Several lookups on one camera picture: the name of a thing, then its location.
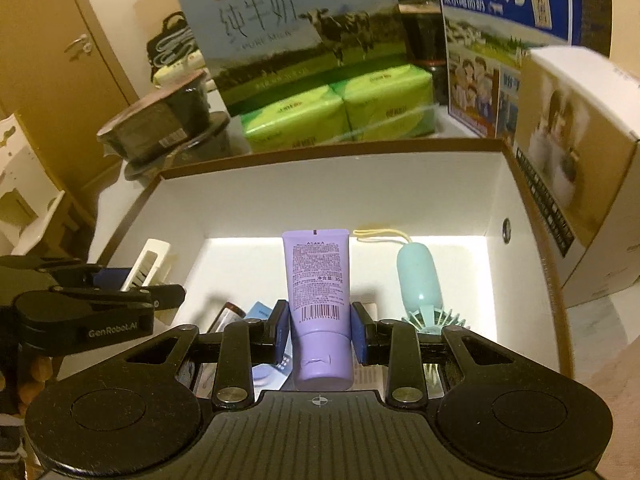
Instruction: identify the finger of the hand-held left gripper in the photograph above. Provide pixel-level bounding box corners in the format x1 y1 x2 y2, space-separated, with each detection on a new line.
50 284 187 311
0 255 132 291

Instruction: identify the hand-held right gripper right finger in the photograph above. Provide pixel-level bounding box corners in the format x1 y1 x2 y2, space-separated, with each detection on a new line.
350 301 521 408

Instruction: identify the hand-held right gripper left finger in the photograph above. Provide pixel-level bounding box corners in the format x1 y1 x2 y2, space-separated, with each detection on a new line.
122 300 292 411

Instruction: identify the blue medicine box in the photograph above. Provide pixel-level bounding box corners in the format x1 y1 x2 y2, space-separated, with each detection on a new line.
244 301 296 392

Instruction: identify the white hair claw clip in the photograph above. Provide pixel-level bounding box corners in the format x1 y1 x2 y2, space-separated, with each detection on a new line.
120 239 173 293

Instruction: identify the purple cosmetic tube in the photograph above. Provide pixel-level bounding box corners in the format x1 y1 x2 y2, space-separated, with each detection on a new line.
281 229 355 391

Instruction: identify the small black case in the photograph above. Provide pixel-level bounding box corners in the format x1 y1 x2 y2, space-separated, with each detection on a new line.
207 301 247 333

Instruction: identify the mint handheld fan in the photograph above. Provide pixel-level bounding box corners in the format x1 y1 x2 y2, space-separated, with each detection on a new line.
352 229 473 338

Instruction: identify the brown storage box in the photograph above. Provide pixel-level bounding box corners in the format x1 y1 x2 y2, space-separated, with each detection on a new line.
87 137 576 392

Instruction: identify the person's left hand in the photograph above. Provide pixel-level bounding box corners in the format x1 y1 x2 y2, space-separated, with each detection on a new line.
17 355 55 417

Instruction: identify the white wooden chair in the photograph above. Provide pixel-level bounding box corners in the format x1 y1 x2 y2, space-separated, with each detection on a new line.
0 115 66 256

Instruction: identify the dark instant noodle bowl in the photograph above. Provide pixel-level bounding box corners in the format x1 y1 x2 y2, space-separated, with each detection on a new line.
97 72 208 163
124 112 231 181

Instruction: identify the wooden door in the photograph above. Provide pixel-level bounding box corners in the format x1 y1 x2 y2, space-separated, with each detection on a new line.
0 0 140 131

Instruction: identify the green tissue pack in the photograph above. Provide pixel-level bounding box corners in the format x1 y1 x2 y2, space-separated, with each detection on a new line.
240 87 351 153
332 65 436 141

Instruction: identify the stack of pale packets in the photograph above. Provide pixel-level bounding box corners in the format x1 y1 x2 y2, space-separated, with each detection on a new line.
152 50 203 86

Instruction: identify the black bag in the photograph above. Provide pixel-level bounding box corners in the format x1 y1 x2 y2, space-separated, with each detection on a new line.
146 11 196 81

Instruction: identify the white product box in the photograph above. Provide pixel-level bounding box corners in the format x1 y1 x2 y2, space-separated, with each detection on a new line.
515 45 640 306

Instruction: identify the green cow-print milk carton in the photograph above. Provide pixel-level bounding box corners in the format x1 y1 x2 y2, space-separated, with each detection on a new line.
176 0 416 111

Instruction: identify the blue milk carton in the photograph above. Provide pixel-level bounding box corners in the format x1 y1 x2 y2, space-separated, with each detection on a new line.
432 0 613 138

